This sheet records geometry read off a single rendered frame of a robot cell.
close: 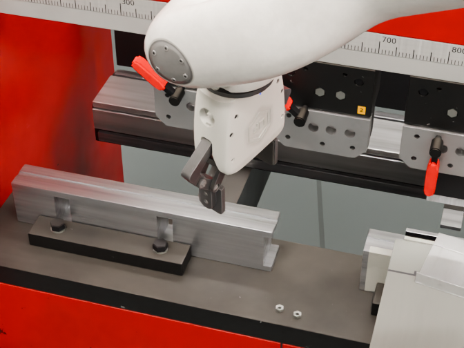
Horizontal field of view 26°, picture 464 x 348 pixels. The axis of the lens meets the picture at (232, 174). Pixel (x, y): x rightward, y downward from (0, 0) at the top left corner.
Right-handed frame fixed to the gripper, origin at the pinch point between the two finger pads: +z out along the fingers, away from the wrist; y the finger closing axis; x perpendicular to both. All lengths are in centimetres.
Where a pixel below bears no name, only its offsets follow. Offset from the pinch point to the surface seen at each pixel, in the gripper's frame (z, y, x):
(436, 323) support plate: 48, 30, -14
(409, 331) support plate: 48, 26, -12
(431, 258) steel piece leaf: 50, 42, -7
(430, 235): 51, 47, -4
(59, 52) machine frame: 54, 44, 84
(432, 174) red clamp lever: 30, 40, -5
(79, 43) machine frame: 58, 52, 88
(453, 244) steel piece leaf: 50, 47, -8
